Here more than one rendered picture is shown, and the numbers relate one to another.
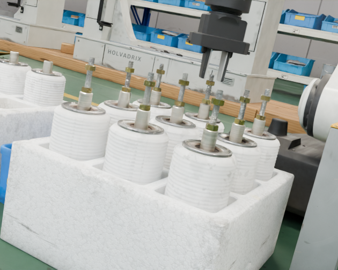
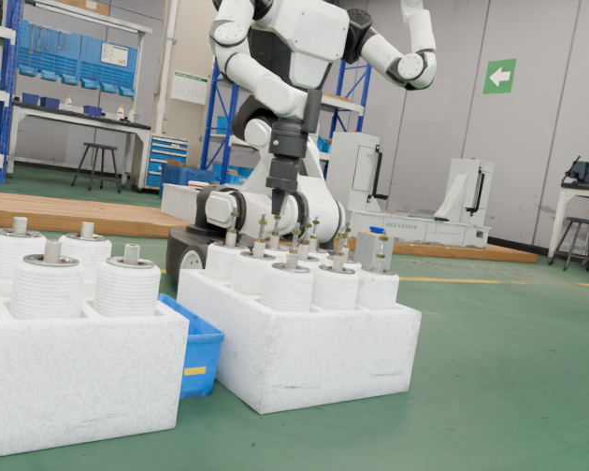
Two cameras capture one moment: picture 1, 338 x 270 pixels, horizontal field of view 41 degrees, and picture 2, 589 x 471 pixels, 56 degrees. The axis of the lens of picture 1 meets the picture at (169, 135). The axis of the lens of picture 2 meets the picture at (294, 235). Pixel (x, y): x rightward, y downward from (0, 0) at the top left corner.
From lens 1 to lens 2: 114 cm
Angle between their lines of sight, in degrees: 63
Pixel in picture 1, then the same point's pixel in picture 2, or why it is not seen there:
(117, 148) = (348, 290)
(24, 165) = (288, 334)
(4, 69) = (35, 246)
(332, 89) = (313, 203)
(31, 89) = (92, 264)
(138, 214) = (379, 328)
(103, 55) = not seen: outside the picture
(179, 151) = (381, 278)
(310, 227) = not seen: hidden behind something
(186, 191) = (391, 302)
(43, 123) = not seen: hidden behind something
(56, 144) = (296, 306)
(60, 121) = (302, 284)
